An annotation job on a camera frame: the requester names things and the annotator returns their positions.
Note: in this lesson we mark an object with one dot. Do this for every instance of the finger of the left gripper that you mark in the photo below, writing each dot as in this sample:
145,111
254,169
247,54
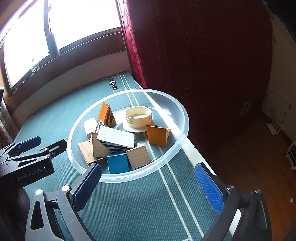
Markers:
21,147
56,148

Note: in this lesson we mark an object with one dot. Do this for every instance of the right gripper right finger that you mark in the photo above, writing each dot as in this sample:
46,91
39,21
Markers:
254,223

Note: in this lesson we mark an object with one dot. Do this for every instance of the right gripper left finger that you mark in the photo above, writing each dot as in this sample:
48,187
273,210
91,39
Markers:
42,223

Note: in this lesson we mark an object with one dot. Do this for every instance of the brown wooden block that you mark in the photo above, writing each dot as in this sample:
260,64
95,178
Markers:
85,149

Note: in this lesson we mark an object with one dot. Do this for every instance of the small natural wooden block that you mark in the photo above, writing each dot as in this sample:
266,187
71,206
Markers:
97,148

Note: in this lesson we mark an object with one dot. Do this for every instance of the white striped triangle block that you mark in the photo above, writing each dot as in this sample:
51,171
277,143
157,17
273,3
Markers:
115,140
100,123

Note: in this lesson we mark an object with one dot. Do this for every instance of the orange striped triangle block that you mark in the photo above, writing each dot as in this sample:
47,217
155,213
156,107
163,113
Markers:
106,115

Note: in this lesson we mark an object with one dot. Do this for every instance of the blue wooden wedge block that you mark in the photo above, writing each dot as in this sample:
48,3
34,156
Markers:
118,163

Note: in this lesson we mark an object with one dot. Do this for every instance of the clear plastic bowl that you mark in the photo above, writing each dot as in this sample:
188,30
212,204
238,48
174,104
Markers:
167,112

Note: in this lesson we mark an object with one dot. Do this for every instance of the natural wooden cube block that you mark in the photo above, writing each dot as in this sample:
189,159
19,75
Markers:
138,157

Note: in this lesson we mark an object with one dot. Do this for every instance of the cream round wooden block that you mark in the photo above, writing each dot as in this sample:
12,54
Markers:
137,119

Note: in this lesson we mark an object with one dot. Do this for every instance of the white power adapter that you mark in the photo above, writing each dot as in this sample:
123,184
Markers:
89,127

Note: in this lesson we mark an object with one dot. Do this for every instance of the glass on window sill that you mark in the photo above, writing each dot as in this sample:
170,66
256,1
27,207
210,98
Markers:
35,65

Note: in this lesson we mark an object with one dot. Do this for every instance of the black wrist watch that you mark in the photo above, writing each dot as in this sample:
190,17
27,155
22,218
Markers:
112,83

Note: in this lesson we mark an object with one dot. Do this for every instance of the white shelf on floor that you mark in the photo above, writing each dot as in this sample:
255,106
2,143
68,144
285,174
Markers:
281,111

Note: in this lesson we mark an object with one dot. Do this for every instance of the red quilted curtain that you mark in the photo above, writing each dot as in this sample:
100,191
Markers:
213,56

